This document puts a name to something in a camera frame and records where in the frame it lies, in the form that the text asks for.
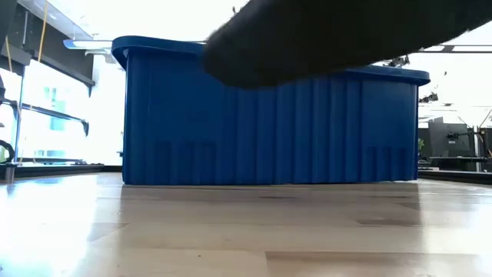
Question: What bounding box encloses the black slide sandal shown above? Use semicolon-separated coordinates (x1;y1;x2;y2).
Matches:
202;0;492;89

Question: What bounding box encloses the blue plastic bin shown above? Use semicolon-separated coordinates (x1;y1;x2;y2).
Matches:
111;35;431;186

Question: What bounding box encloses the black ceiling fixture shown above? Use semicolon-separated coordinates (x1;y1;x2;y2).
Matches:
418;92;440;105
383;55;411;68

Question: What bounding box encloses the ceiling light panel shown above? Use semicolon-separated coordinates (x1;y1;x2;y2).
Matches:
62;38;113;51
418;44;492;54

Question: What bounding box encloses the black computer monitor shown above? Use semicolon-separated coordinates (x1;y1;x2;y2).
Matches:
427;122;473;158

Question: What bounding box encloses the black office desk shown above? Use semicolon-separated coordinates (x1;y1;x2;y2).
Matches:
428;155;490;172

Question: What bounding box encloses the black table edge rail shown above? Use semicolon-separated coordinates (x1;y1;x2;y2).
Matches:
417;169;492;186
0;164;123;180

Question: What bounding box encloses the black shelf bracket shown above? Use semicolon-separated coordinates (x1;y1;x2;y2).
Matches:
0;98;91;137

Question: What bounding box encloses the dark overhead rig frame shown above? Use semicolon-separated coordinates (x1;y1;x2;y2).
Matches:
0;0;96;88

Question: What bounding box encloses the yellow cable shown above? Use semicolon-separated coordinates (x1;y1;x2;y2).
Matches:
37;0;49;63
4;35;13;74

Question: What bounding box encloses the black cable loop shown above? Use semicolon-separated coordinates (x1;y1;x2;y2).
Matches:
0;138;16;165

